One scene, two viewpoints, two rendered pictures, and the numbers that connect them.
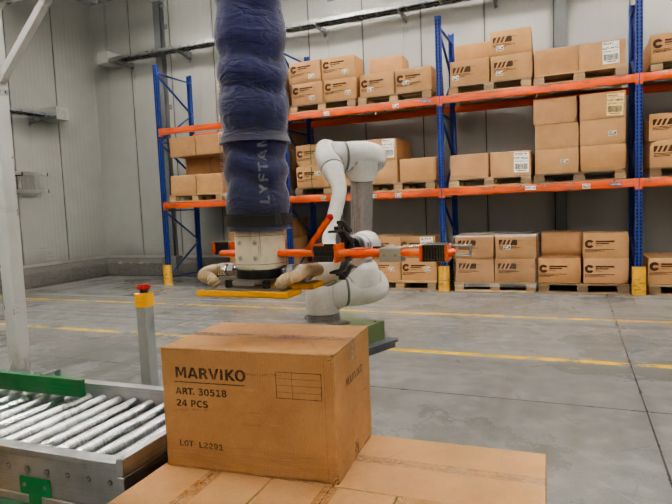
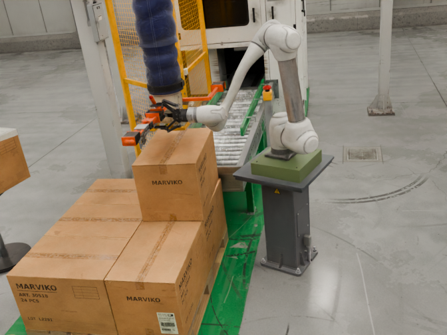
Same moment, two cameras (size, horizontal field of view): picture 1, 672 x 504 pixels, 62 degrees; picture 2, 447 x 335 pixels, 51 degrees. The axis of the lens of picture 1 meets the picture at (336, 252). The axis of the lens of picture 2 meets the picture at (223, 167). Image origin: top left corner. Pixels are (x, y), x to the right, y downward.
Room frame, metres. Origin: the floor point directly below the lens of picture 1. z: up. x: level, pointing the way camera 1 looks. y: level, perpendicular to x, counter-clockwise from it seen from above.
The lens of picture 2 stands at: (1.85, -2.64, 2.07)
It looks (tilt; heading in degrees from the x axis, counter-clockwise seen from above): 25 degrees down; 83
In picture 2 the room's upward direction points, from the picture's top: 7 degrees counter-clockwise
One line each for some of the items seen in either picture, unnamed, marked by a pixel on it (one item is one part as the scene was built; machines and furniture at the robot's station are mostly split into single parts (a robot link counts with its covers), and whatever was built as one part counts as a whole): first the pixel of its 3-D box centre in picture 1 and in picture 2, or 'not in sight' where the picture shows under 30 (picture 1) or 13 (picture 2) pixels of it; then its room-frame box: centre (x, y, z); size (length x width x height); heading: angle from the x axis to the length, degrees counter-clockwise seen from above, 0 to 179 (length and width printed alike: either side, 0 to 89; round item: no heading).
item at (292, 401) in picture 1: (272, 392); (179, 172); (1.90, 0.24, 0.74); 0.60 x 0.40 x 0.40; 72
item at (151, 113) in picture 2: (328, 252); (154, 115); (1.81, 0.02, 1.23); 0.10 x 0.08 x 0.06; 158
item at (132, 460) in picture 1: (186, 426); (196, 169); (2.04, 0.59, 0.58); 0.70 x 0.03 x 0.06; 159
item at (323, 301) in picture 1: (324, 289); (282, 129); (2.58, 0.06, 1.00); 0.18 x 0.16 x 0.22; 108
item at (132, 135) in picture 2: (435, 252); (131, 138); (1.67, -0.30, 1.23); 0.08 x 0.07 x 0.05; 68
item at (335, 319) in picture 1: (320, 318); (285, 148); (2.59, 0.08, 0.86); 0.22 x 0.18 x 0.06; 42
